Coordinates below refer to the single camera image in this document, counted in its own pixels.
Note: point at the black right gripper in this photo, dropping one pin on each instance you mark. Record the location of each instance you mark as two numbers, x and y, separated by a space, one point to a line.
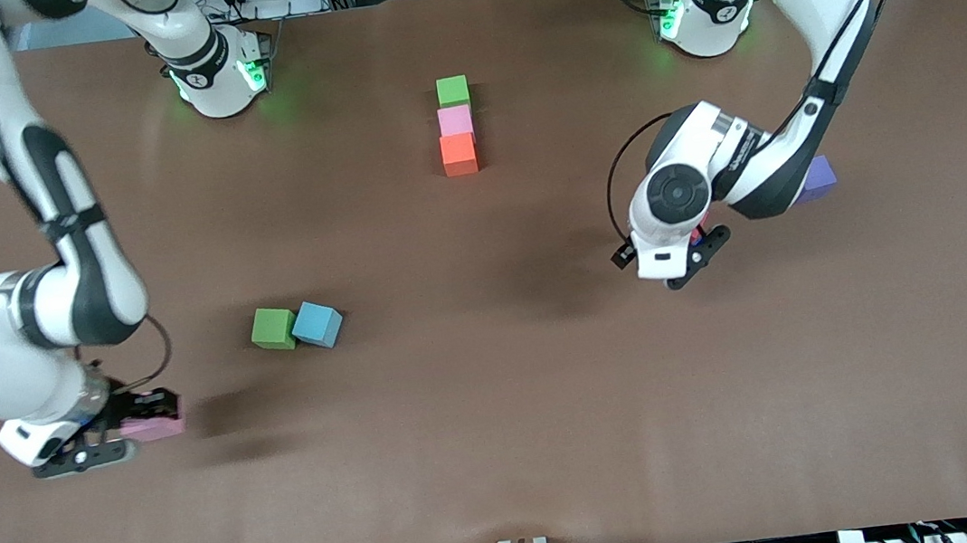
122 408

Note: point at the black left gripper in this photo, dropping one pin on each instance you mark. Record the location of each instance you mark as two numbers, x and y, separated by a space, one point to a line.
619 261

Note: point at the pink foam cube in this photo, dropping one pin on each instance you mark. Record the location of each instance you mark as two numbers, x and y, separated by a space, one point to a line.
160 429
455 120

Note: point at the red foam cube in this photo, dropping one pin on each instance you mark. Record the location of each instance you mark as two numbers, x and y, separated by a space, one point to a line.
697 237

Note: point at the orange foam cube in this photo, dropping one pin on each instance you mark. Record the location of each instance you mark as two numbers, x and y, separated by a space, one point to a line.
459 154

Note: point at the green foam cube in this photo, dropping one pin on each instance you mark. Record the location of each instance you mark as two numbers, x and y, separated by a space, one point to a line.
453 91
273 328

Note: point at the blue foam cube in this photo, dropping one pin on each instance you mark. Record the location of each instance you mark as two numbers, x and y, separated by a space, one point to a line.
317 324

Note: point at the purple foam cube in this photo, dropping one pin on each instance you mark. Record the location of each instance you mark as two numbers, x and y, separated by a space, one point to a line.
821 178

